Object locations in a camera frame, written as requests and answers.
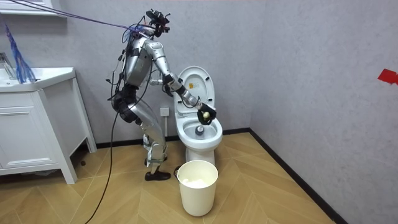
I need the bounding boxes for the black floor cable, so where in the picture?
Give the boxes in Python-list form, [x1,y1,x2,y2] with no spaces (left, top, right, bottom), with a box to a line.
[83,108,121,224]

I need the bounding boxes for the robot legs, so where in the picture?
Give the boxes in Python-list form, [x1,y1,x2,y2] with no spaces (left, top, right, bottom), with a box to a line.
[111,84,172,182]

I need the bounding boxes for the cream waste bin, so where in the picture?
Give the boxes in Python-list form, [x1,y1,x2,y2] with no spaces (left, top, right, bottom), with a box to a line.
[174,159,220,218]

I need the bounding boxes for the cable bundle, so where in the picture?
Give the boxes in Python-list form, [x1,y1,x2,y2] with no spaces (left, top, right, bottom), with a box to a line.
[2,0,150,85]

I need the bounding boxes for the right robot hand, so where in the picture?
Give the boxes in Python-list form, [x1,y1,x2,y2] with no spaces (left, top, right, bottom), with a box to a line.
[197,103,218,126]

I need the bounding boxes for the white wall cabinet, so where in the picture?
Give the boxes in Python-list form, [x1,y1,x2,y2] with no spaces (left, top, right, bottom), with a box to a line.
[0,0,68,18]

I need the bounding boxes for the red tape piece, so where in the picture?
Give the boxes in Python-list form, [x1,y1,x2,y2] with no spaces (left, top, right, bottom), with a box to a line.
[377,68,398,86]

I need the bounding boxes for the robot body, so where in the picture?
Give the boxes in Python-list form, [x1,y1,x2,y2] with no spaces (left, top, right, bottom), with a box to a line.
[105,8,172,94]

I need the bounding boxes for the white toilet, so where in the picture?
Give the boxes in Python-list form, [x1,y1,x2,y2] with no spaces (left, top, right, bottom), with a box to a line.
[172,65,224,167]

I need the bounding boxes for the chrome faucet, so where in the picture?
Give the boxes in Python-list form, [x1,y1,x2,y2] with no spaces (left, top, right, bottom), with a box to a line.
[0,52,17,80]

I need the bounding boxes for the white vanity cabinet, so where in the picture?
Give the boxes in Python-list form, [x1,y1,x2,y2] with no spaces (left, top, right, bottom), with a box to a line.
[0,67,98,185]

